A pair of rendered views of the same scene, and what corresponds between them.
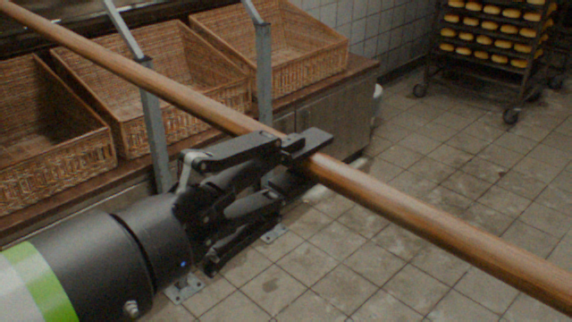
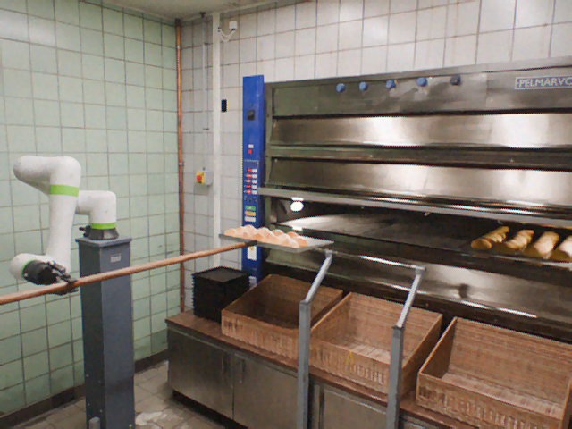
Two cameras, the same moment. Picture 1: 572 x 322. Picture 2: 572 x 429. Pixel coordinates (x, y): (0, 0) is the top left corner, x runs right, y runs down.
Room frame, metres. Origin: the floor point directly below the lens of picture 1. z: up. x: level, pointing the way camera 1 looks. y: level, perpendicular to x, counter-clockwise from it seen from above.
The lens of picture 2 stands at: (0.99, -1.70, 1.70)
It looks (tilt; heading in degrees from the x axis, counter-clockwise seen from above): 9 degrees down; 83
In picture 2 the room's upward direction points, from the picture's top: 1 degrees clockwise
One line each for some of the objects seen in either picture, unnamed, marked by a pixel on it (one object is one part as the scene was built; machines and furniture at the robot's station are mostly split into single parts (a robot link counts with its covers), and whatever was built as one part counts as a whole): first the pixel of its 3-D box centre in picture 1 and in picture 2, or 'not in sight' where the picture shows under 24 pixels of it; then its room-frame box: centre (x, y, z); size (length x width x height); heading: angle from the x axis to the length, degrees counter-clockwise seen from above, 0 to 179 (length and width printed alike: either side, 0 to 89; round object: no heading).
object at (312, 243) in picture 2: not in sight; (275, 238); (1.27, 0.83, 1.19); 0.55 x 0.36 x 0.03; 136
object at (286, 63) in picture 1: (271, 44); (498, 375); (2.18, 0.08, 0.72); 0.56 x 0.49 x 0.28; 135
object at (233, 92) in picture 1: (155, 81); (372, 338); (1.74, 0.51, 0.72); 0.56 x 0.49 x 0.28; 134
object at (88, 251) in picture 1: (91, 273); (39, 272); (0.27, 0.15, 1.20); 0.12 x 0.06 x 0.09; 46
